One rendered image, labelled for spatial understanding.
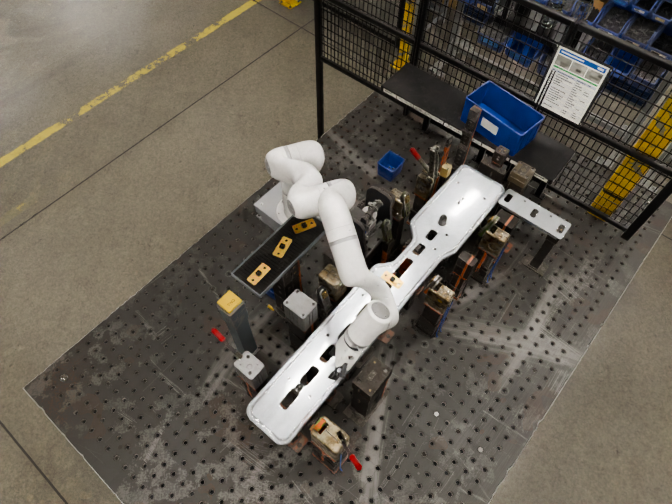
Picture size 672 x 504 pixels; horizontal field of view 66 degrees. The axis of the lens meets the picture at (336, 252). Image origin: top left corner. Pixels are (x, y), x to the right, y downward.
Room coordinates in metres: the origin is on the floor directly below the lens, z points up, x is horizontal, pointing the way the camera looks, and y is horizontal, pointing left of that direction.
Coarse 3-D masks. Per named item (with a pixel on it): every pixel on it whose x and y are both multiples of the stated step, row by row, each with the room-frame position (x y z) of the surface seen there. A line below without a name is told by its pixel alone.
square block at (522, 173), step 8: (520, 168) 1.43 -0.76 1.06; (528, 168) 1.43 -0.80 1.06; (512, 176) 1.41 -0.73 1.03; (520, 176) 1.39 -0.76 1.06; (528, 176) 1.39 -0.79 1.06; (512, 184) 1.40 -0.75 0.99; (520, 184) 1.38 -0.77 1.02; (520, 192) 1.37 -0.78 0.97; (504, 200) 1.40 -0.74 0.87; (496, 208) 1.41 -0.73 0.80
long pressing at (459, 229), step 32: (448, 192) 1.34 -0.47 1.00; (480, 192) 1.35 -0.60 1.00; (416, 224) 1.18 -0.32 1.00; (448, 224) 1.18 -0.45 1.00; (416, 256) 1.03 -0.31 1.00; (448, 256) 1.04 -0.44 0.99; (352, 288) 0.88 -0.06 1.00; (416, 288) 0.89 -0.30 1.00; (352, 320) 0.75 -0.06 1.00; (320, 352) 0.63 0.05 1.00; (288, 384) 0.52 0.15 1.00; (320, 384) 0.52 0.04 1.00; (256, 416) 0.41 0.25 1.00; (288, 416) 0.41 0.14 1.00
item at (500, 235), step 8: (488, 232) 1.12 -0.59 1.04; (496, 232) 1.12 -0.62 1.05; (504, 232) 1.12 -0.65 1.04; (488, 240) 1.11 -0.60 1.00; (496, 240) 1.09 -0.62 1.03; (504, 240) 1.08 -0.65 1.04; (480, 248) 1.11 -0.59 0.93; (488, 248) 1.10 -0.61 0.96; (496, 248) 1.08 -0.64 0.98; (504, 248) 1.09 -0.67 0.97; (480, 256) 1.11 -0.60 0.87; (488, 256) 1.10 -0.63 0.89; (496, 256) 1.07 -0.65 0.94; (480, 264) 1.10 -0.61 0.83; (488, 264) 1.09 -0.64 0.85; (480, 272) 1.09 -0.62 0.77; (488, 272) 1.10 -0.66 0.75; (480, 280) 1.08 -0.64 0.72; (488, 280) 1.09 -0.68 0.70
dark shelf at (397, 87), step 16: (400, 80) 1.98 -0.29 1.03; (416, 80) 1.98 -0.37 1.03; (432, 80) 1.99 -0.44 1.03; (400, 96) 1.88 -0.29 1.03; (416, 96) 1.88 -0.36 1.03; (432, 96) 1.88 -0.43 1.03; (448, 96) 1.88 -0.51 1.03; (464, 96) 1.88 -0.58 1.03; (432, 112) 1.77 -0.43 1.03; (448, 112) 1.78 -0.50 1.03; (480, 144) 1.60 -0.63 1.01; (528, 144) 1.59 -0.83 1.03; (544, 144) 1.59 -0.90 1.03; (560, 144) 1.60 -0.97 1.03; (512, 160) 1.50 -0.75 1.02; (528, 160) 1.50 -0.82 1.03; (544, 160) 1.50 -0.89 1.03; (560, 160) 1.50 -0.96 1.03; (544, 176) 1.41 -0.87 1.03
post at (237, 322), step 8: (240, 304) 0.74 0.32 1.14; (224, 312) 0.71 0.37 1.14; (232, 312) 0.71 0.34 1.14; (240, 312) 0.73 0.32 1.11; (224, 320) 0.73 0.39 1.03; (232, 320) 0.70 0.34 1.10; (240, 320) 0.72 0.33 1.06; (232, 328) 0.72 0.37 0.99; (240, 328) 0.72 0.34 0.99; (248, 328) 0.74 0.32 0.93; (232, 336) 0.74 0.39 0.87; (240, 336) 0.71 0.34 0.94; (248, 336) 0.73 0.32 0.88; (240, 344) 0.71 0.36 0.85; (248, 344) 0.72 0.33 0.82; (256, 344) 0.77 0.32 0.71; (240, 352) 0.73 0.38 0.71; (256, 352) 0.73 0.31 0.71
